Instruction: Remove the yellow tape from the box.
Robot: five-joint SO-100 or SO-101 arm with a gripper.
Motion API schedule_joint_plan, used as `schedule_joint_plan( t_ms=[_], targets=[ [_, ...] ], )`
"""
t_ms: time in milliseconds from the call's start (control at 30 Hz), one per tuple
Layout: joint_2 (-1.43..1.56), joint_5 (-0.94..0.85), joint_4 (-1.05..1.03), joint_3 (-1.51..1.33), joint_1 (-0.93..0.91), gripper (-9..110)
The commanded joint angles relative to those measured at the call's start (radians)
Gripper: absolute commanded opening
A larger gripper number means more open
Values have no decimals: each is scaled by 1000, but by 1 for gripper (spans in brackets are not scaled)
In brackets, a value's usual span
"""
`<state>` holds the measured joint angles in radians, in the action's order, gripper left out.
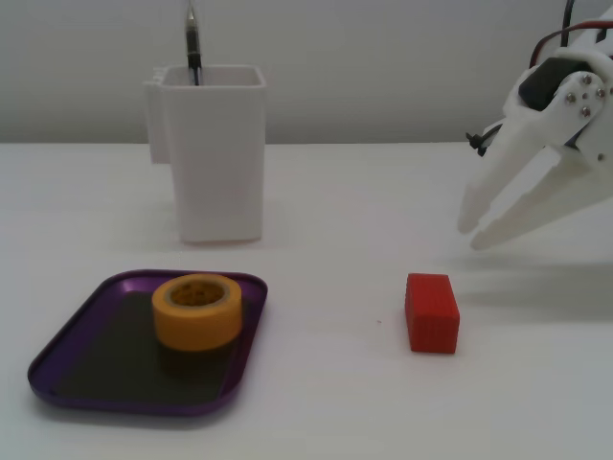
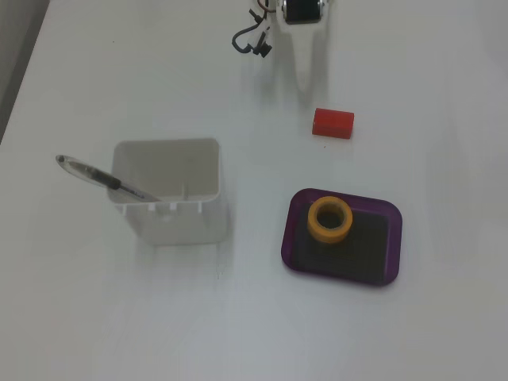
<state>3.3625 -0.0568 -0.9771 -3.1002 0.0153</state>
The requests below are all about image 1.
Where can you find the white pen holder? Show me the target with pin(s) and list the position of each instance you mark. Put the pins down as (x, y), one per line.
(215, 167)

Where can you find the red plastic block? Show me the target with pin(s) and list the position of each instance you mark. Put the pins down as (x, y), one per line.
(433, 321)

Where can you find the purple metal tray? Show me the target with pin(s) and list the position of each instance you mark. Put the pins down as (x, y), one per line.
(96, 364)

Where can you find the black pen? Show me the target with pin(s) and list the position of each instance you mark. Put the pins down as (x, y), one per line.
(193, 43)

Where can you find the yellow tape roll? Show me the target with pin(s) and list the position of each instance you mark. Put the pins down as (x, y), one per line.
(196, 323)

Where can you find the small black gripper camera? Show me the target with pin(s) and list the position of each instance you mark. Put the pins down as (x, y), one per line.
(479, 142)

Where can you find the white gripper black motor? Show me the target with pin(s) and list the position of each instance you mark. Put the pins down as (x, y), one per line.
(560, 126)

